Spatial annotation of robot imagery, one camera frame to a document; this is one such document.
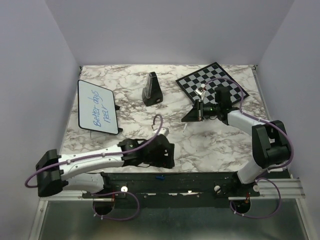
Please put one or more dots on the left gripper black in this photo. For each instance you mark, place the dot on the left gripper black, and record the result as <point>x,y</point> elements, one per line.
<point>166,161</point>

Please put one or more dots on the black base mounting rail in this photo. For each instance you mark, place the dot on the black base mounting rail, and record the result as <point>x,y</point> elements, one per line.
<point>178,190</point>

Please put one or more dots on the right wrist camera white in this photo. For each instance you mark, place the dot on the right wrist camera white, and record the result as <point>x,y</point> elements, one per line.
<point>201,91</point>

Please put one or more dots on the black grey chessboard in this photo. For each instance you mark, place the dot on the black grey chessboard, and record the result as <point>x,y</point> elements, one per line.
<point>194,80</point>

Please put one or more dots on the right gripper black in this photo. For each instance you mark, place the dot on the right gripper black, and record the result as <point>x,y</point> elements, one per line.
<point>195,115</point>

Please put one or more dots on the black metronome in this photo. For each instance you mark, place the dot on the black metronome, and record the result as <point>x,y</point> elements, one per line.
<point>152,93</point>

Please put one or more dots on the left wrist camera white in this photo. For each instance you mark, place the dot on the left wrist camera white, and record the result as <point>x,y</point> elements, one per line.
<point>164,131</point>

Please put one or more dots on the wire whiteboard stand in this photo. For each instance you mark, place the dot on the wire whiteboard stand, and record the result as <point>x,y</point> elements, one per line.
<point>103,123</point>

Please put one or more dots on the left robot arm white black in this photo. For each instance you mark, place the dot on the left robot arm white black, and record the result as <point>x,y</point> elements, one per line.
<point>55,173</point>

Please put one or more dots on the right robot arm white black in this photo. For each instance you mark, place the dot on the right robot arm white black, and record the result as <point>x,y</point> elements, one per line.
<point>271,148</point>

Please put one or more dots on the whiteboard with black frame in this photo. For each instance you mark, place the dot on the whiteboard with black frame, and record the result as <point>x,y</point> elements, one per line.
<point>90,95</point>

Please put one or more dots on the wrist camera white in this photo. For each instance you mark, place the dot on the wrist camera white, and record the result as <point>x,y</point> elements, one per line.
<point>201,91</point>
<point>164,131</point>

